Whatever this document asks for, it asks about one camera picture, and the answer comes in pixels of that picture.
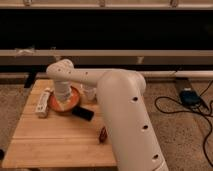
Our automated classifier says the orange ceramic bowl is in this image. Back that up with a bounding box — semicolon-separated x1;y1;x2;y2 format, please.
48;87;80;112

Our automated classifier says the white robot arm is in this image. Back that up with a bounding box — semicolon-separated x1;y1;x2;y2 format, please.
46;60;169;171

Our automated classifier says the white remote controller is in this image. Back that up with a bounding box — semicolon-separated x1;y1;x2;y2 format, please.
35;87;51;118

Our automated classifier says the translucent plastic cup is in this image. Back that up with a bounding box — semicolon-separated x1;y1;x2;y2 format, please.
83;86;96;101

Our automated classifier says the black rectangular device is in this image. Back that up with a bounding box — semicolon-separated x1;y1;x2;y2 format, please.
72;106;94;121

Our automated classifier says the wooden table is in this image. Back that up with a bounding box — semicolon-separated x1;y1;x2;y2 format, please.
2;79;116;168

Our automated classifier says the dark red chili pepper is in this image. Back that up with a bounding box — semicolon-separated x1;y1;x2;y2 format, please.
99;127;107;143

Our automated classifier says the blue power adapter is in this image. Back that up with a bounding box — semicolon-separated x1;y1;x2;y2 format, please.
179;90;200;106

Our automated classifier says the black cable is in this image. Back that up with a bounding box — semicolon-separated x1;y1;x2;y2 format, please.
154;79;213;168

